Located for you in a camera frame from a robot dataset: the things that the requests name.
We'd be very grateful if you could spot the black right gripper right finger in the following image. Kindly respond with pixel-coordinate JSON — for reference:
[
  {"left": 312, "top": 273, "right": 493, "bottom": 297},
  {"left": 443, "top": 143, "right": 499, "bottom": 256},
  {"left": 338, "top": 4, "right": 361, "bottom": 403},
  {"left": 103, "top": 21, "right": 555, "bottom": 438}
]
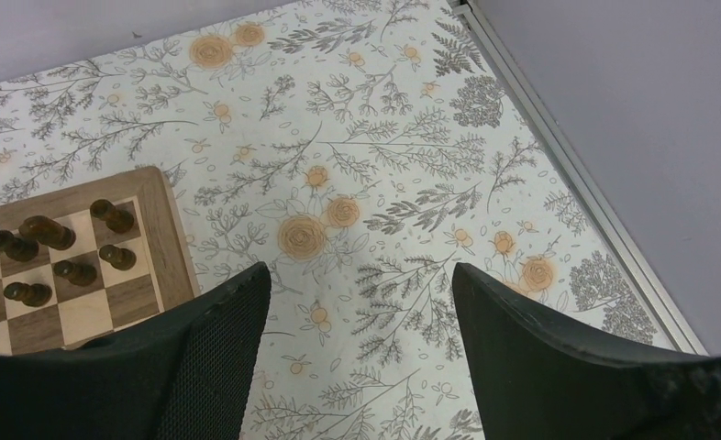
[{"left": 452, "top": 263, "right": 721, "bottom": 439}]

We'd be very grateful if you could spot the dark pawn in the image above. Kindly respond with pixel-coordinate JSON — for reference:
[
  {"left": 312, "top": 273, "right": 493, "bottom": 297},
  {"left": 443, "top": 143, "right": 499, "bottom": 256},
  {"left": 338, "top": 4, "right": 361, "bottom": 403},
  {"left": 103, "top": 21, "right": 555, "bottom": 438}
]
[
  {"left": 4, "top": 282, "right": 52, "bottom": 307},
  {"left": 53, "top": 260, "right": 97, "bottom": 287}
]

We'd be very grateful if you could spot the dark rook right corner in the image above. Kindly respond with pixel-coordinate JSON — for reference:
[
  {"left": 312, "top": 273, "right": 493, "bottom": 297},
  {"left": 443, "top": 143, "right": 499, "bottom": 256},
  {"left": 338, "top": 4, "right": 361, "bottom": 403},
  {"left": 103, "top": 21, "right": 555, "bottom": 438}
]
[{"left": 89, "top": 199, "right": 135, "bottom": 234}]

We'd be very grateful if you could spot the floral patterned table mat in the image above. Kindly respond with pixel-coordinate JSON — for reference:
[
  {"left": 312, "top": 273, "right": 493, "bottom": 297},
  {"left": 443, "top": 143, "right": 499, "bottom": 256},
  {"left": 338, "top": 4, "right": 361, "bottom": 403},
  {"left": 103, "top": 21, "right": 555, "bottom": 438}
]
[{"left": 0, "top": 1, "right": 673, "bottom": 439}]

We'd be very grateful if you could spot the dark knight right side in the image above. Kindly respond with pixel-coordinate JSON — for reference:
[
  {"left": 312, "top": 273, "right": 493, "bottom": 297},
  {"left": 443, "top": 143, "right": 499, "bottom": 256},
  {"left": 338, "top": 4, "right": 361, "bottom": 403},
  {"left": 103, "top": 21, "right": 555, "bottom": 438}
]
[{"left": 18, "top": 215, "right": 76, "bottom": 250}]

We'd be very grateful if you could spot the dark bishop right side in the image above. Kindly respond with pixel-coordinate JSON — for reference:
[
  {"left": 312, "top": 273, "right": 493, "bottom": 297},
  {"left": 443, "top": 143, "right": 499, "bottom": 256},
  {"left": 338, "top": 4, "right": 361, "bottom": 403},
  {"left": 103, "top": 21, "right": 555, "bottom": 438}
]
[{"left": 0, "top": 229, "right": 39, "bottom": 262}]

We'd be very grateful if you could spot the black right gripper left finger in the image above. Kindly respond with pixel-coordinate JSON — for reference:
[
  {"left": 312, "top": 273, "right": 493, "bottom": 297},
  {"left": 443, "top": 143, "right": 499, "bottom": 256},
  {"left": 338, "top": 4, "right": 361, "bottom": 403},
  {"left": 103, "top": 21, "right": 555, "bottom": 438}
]
[{"left": 0, "top": 262, "right": 272, "bottom": 439}]

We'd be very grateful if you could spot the dark pawn right edge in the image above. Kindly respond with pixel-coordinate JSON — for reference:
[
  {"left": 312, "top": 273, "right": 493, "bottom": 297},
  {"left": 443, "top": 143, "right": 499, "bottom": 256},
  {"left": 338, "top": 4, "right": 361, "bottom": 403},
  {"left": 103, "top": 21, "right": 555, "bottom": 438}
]
[{"left": 99, "top": 245, "right": 137, "bottom": 270}]

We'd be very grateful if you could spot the aluminium frame rail right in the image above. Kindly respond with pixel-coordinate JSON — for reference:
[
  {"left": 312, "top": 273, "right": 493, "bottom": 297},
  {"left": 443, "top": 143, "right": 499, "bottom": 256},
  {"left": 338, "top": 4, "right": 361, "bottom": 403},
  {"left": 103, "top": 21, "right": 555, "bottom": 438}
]
[{"left": 449, "top": 1, "right": 708, "bottom": 356}]

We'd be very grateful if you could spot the wooden chess board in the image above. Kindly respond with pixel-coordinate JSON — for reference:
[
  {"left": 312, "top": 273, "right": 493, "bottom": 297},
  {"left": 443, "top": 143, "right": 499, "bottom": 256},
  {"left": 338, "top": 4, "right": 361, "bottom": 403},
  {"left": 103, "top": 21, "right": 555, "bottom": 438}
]
[{"left": 0, "top": 166, "right": 199, "bottom": 356}]

